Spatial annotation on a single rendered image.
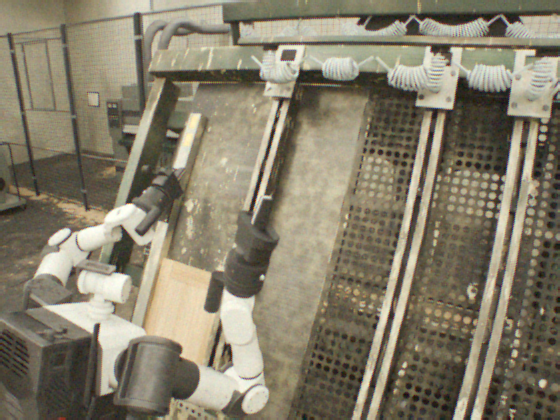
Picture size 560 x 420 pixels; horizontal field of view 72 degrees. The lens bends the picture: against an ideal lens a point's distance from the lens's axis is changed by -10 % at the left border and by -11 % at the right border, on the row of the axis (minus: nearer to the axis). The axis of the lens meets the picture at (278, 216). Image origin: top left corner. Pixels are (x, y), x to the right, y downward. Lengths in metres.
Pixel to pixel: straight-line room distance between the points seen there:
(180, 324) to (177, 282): 0.15
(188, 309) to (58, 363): 0.64
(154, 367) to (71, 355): 0.17
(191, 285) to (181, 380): 0.59
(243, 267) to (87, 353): 0.38
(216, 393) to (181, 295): 0.56
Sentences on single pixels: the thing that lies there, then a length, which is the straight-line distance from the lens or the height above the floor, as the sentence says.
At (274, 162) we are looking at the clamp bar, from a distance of 1.32.
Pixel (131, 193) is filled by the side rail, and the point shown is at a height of 1.42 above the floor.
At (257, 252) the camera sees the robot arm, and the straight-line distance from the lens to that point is 0.83.
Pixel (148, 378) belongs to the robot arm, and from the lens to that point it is 0.87.
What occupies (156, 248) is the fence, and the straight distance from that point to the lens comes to 1.54.
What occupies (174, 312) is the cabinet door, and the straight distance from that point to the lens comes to 1.49.
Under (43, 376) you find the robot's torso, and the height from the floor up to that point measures 1.36.
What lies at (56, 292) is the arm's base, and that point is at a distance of 1.19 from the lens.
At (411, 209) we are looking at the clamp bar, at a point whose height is 1.54.
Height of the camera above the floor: 1.90
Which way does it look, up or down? 21 degrees down
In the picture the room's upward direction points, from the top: straight up
